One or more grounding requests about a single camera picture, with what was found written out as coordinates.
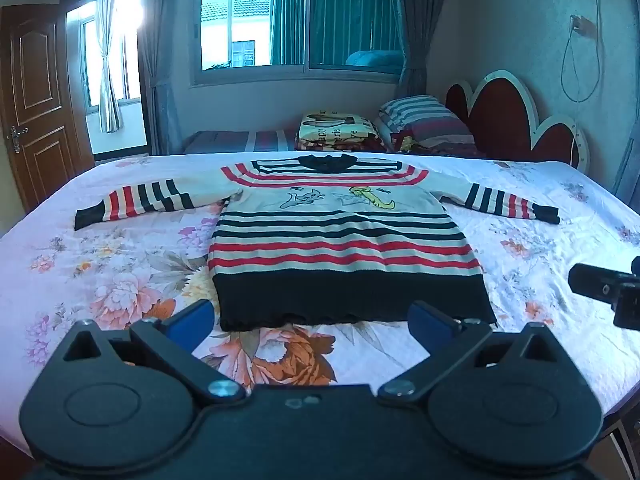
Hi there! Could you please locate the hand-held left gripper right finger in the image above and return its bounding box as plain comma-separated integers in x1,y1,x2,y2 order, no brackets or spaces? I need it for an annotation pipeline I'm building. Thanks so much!
377,300,563,403

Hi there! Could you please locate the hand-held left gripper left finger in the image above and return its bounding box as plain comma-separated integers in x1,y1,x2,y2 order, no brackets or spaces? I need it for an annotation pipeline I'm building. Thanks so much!
64,300,247,408

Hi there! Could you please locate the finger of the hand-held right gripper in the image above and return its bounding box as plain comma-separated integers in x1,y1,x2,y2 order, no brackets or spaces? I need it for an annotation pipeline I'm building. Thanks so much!
568,262,633,307
612,282,640,332

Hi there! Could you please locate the striped knit sweater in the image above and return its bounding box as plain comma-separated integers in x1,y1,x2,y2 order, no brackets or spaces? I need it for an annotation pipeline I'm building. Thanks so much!
74,154,561,333

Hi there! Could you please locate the bed with floral sheet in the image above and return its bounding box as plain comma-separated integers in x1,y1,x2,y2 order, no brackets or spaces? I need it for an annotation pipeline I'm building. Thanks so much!
0,152,640,456

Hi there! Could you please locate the striped mattress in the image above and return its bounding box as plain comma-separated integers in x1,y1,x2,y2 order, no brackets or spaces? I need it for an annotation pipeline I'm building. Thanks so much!
182,130,298,155

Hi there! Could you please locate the red and white headboard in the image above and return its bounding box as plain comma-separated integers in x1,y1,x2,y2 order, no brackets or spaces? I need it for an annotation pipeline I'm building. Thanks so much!
445,71,591,173

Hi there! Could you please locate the striped pillow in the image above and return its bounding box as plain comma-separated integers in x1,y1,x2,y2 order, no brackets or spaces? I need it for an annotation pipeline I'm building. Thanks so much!
377,95,476,153

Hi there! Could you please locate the folded printed blanket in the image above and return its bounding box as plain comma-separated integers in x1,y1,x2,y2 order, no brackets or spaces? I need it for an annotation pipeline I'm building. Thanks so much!
295,112,388,152

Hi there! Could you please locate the brown wooden door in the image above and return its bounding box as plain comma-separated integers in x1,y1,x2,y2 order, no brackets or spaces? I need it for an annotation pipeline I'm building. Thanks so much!
0,4,96,213

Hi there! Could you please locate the grey curtain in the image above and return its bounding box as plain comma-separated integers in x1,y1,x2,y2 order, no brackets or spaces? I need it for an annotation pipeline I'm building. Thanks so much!
395,0,451,101
137,0,183,156

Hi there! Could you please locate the white sheer curtain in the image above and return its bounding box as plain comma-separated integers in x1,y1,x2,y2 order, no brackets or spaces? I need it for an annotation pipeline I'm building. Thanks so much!
95,0,124,133

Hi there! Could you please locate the sliding glass window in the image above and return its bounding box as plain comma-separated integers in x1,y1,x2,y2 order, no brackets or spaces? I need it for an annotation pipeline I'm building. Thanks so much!
190,0,408,86

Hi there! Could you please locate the teal curtain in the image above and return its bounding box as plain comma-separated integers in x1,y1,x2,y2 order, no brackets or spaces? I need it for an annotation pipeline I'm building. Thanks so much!
270,0,401,66

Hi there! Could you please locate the white wall cable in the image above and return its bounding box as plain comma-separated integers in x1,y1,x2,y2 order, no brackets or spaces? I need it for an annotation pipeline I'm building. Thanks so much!
560,0,603,106

